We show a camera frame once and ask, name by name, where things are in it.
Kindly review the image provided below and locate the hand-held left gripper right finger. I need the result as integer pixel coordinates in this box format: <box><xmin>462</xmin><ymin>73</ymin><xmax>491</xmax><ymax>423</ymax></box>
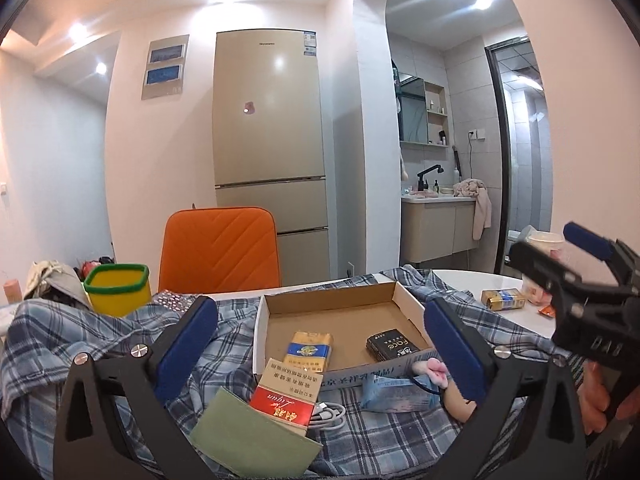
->
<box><xmin>423</xmin><ymin>297</ymin><xmax>588</xmax><ymax>480</ymax></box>

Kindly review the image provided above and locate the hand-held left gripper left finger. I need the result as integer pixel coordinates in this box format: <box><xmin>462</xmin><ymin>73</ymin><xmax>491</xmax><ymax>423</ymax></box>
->
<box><xmin>52</xmin><ymin>296</ymin><xmax>219</xmax><ymax>480</ymax></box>

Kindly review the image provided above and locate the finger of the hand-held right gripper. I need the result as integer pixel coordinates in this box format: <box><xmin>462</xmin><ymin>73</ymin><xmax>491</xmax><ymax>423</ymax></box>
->
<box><xmin>508</xmin><ymin>241</ymin><xmax>584</xmax><ymax>311</ymax></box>
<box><xmin>563</xmin><ymin>221</ymin><xmax>626</xmax><ymax>273</ymax></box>

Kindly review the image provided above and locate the beige round sponge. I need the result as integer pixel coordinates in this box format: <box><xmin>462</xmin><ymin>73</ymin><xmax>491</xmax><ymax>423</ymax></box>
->
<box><xmin>441</xmin><ymin>385</ymin><xmax>476</xmax><ymax>422</ymax></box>

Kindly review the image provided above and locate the black small box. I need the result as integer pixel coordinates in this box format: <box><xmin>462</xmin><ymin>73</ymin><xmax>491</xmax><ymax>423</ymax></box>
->
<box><xmin>366</xmin><ymin>328</ymin><xmax>432</xmax><ymax>362</ymax></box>

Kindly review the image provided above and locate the blue tissue pack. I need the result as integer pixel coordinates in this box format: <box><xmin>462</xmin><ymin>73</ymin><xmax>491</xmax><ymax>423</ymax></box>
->
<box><xmin>360</xmin><ymin>374</ymin><xmax>442</xmax><ymax>412</ymax></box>

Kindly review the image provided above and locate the green cloth pouch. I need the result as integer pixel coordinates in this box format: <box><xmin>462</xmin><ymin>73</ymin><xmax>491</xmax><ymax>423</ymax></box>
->
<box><xmin>189</xmin><ymin>386</ymin><xmax>324</xmax><ymax>479</ymax></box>

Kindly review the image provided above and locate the red cigarette pack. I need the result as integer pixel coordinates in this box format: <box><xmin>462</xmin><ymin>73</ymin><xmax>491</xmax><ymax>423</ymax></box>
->
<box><xmin>248</xmin><ymin>357</ymin><xmax>327</xmax><ymax>437</ymax></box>

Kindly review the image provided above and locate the shallow cardboard box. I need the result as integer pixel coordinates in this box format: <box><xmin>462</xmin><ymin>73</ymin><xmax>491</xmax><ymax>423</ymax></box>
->
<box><xmin>251</xmin><ymin>281</ymin><xmax>435</xmax><ymax>393</ymax></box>

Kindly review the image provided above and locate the gold blue cigarette pack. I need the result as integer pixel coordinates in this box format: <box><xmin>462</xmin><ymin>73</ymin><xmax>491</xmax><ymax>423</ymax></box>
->
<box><xmin>285</xmin><ymin>331</ymin><xmax>334</xmax><ymax>373</ymax></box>
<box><xmin>481</xmin><ymin>287</ymin><xmax>528</xmax><ymax>312</ymax></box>

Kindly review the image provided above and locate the person's right hand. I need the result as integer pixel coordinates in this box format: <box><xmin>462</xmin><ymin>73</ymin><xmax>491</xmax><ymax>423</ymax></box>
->
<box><xmin>581</xmin><ymin>359</ymin><xmax>640</xmax><ymax>436</ymax></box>

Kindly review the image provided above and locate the white paper cup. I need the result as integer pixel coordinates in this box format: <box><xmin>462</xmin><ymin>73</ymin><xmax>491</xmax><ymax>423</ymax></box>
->
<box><xmin>520</xmin><ymin>230</ymin><xmax>564</xmax><ymax>307</ymax></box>

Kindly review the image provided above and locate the pink plush charm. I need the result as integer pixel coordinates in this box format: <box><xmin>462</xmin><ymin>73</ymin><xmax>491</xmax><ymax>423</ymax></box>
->
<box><xmin>411</xmin><ymin>358</ymin><xmax>449</xmax><ymax>396</ymax></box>

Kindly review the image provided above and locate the silver blister pack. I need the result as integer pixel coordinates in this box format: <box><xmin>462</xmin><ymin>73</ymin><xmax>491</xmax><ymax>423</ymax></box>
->
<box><xmin>151</xmin><ymin>291</ymin><xmax>195</xmax><ymax>314</ymax></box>

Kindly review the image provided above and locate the yellow bin with green rim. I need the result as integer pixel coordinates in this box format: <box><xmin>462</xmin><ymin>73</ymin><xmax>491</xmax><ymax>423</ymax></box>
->
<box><xmin>83</xmin><ymin>263</ymin><xmax>152</xmax><ymax>318</ymax></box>

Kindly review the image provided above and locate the beige towel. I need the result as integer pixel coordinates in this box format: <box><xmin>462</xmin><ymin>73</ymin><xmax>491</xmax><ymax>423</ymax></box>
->
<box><xmin>453</xmin><ymin>178</ymin><xmax>493</xmax><ymax>242</ymax></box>

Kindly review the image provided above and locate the blue plaid cloth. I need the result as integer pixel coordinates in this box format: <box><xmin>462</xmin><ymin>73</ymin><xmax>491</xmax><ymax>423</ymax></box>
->
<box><xmin>0</xmin><ymin>262</ymin><xmax>587</xmax><ymax>480</ymax></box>

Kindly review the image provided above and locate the orange padded chair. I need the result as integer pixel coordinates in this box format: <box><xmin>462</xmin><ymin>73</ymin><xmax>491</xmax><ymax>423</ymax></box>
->
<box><xmin>158</xmin><ymin>206</ymin><xmax>282</xmax><ymax>293</ymax></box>

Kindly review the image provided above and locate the beige vanity cabinet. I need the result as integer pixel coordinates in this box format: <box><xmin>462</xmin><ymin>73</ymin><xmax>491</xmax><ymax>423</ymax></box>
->
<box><xmin>401</xmin><ymin>196</ymin><xmax>479</xmax><ymax>264</ymax></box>

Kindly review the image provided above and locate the pile of clothes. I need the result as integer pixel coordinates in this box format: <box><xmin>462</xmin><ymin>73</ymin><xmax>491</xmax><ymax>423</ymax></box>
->
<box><xmin>24</xmin><ymin>259</ymin><xmax>92</xmax><ymax>308</ymax></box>

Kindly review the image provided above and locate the black faucet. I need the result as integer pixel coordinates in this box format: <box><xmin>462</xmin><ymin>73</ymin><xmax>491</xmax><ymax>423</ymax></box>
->
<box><xmin>416</xmin><ymin>163</ymin><xmax>444</xmax><ymax>192</ymax></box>

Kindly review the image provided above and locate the bathroom mirror cabinet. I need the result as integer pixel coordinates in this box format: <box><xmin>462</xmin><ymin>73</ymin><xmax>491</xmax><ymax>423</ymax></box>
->
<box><xmin>399</xmin><ymin>74</ymin><xmax>451</xmax><ymax>147</ymax></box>

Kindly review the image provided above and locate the beige refrigerator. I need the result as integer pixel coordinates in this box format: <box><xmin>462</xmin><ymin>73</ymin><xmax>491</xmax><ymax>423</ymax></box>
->
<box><xmin>212</xmin><ymin>30</ymin><xmax>332</xmax><ymax>288</ymax></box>

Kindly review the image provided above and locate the black door frame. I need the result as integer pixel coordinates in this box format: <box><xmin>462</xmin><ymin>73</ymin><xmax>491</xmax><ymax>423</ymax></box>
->
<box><xmin>484</xmin><ymin>39</ymin><xmax>532</xmax><ymax>275</ymax></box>

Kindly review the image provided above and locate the white charging cable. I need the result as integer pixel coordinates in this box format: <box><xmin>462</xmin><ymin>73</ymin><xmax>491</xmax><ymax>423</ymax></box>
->
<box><xmin>307</xmin><ymin>401</ymin><xmax>347</xmax><ymax>432</ymax></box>

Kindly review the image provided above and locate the grey wall panel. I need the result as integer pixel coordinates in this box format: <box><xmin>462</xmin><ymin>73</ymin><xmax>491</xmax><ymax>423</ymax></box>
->
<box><xmin>141</xmin><ymin>34</ymin><xmax>190</xmax><ymax>101</ymax></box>

